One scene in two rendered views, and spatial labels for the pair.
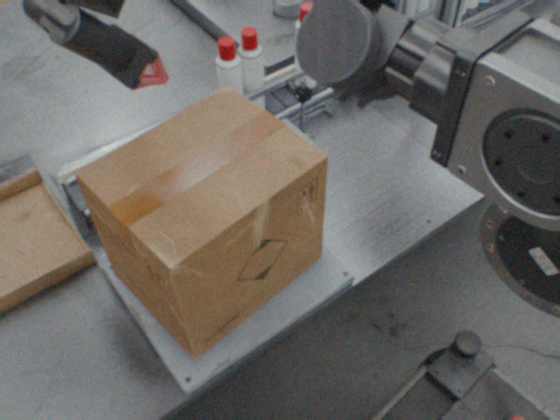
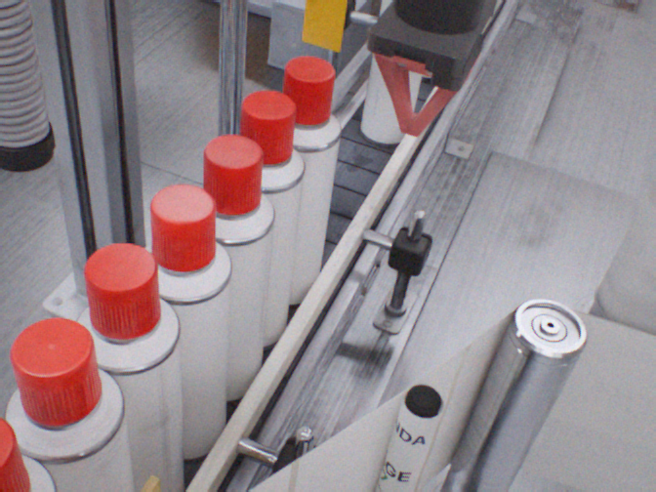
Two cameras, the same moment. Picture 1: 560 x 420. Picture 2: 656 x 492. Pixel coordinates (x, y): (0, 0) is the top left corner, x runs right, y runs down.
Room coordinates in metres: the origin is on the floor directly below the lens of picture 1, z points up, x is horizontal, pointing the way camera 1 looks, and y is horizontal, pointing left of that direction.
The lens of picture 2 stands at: (1.66, -0.45, 1.34)
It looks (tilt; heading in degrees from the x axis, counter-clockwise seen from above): 43 degrees down; 144
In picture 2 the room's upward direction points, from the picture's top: 9 degrees clockwise
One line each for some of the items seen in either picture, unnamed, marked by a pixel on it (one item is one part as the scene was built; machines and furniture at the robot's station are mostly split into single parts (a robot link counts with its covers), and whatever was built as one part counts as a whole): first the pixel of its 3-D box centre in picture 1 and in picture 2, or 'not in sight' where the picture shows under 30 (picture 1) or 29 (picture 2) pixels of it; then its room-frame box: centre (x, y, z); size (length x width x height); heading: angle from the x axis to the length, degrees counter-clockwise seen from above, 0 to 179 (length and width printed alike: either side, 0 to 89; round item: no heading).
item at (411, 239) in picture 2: not in sight; (407, 263); (1.31, -0.12, 0.89); 0.03 x 0.03 x 0.12; 38
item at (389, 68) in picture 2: not in sight; (427, 72); (1.27, -0.11, 1.06); 0.07 x 0.07 x 0.09; 39
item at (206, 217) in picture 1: (211, 219); not in sight; (0.63, 0.14, 0.99); 0.30 x 0.24 x 0.27; 135
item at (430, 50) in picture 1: (447, 75); not in sight; (0.42, -0.13, 1.45); 0.09 x 0.08 x 0.12; 134
